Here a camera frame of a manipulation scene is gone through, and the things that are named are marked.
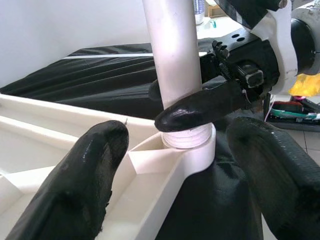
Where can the white plastic table leg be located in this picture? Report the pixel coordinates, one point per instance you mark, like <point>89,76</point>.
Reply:
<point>175,50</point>

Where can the white plastic table top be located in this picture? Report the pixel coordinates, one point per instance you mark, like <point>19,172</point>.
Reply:
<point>150,195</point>

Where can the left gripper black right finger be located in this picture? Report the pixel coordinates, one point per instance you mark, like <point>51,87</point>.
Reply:
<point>282,180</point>

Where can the white flat strip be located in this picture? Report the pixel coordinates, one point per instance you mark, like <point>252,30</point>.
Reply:
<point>107,55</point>

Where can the green circuit board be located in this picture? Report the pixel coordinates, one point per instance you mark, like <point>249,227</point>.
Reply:
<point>290,112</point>

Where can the clear plastic bottle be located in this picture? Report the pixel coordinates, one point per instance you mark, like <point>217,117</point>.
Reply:
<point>199,11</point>

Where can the yellow plastic bag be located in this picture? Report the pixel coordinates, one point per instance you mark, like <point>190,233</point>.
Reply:
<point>306,85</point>

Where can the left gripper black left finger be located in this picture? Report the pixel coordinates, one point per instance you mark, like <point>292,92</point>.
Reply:
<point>75,187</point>

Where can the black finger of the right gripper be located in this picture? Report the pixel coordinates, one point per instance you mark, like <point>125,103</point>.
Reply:
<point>200,110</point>
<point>155,90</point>

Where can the black metal stand leg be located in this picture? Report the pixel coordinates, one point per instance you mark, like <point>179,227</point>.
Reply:
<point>292,125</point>

